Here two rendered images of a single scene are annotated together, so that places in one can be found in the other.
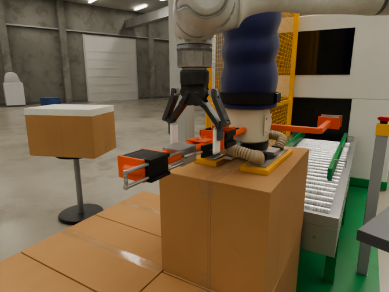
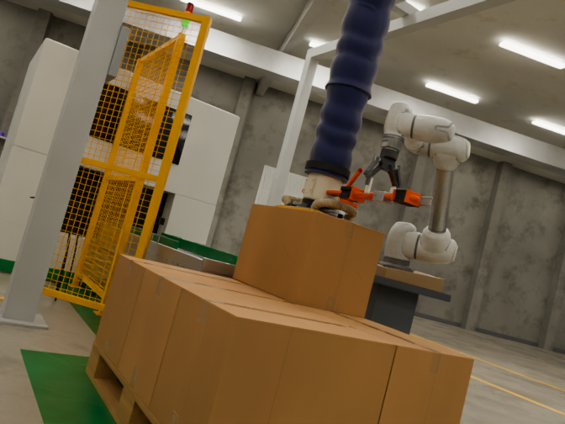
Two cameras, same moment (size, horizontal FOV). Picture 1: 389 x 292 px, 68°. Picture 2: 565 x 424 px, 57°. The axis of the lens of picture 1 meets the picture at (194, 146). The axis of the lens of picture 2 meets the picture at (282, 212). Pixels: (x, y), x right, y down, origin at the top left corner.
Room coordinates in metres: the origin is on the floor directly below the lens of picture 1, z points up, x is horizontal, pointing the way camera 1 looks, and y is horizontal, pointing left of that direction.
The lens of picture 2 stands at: (0.06, 2.14, 0.73)
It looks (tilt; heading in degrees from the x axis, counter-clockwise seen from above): 5 degrees up; 298
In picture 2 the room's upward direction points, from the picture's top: 15 degrees clockwise
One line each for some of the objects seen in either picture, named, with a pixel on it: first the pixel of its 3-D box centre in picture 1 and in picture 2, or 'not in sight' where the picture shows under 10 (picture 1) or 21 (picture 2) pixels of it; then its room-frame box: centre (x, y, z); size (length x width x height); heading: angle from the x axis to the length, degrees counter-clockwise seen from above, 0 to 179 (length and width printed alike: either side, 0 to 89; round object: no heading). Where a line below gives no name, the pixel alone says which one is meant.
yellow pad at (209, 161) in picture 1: (224, 149); (300, 208); (1.19, -0.13, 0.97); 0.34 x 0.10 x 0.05; 148
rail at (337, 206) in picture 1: (347, 172); not in sight; (2.30, -1.27, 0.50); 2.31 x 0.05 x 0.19; 150
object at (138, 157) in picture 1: (143, 164); (405, 197); (0.63, 0.12, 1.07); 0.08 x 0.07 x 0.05; 148
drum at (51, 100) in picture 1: (51, 111); not in sight; (7.93, 3.89, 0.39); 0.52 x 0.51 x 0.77; 40
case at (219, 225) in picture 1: (241, 204); (304, 257); (1.13, -0.20, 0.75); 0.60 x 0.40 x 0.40; 149
